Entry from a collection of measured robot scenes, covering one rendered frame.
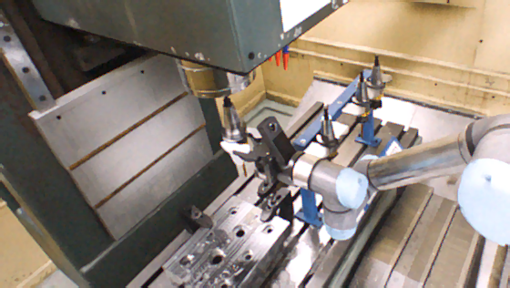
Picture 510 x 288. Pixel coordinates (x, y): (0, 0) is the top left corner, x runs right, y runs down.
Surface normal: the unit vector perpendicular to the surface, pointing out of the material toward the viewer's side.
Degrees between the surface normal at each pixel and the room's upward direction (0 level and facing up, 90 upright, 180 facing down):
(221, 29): 90
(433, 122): 24
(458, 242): 8
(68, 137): 91
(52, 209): 90
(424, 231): 8
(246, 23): 90
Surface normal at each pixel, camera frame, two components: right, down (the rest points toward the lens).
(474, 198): -0.65, 0.45
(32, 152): 0.84, 0.26
